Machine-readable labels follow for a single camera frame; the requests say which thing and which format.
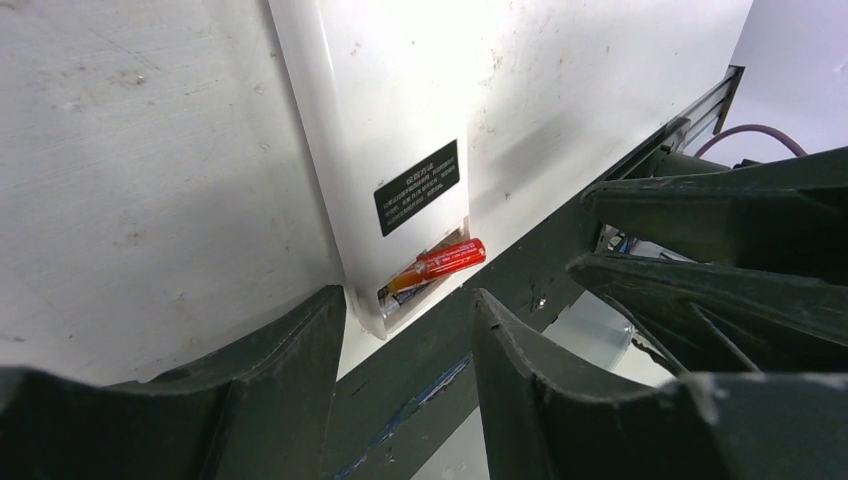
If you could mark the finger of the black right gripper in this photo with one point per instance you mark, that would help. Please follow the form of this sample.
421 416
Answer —
713 318
787 216

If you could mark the red orange battery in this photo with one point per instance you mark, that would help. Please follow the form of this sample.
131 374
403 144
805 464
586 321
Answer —
438 264

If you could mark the white red remote control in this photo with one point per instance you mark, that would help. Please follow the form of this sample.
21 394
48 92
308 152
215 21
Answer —
382 89

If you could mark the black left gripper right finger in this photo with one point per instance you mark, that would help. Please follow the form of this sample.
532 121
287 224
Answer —
549 414

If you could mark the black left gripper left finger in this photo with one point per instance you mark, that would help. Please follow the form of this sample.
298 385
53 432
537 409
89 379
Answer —
257 408

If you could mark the black silver battery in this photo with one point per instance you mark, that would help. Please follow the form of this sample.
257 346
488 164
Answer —
390 301

